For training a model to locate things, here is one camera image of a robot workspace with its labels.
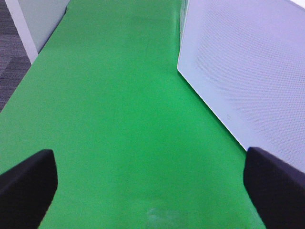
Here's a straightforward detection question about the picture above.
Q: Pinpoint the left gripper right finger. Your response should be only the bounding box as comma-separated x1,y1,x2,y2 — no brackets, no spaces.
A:
243,147,305,229

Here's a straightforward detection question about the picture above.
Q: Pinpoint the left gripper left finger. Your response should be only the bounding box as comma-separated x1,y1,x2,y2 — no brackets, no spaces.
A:
0,149,58,229

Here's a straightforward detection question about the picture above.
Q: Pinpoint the white microwave oven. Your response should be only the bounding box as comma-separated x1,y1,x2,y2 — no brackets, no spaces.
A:
179,0,189,39

